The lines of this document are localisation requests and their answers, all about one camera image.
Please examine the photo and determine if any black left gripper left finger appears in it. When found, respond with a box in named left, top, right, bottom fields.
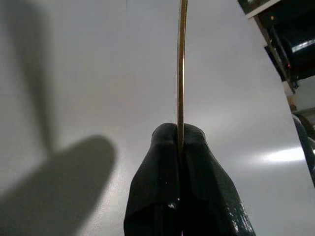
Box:
left=125, top=122, right=182, bottom=236

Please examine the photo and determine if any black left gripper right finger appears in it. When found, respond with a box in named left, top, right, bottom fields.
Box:
left=181, top=122, right=257, bottom=236

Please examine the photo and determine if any thin gold cutlery piece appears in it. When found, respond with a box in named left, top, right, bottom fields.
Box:
left=176, top=0, right=189, bottom=202

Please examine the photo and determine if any dark rounded chair back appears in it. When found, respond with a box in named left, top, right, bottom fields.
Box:
left=291, top=111, right=315, bottom=190

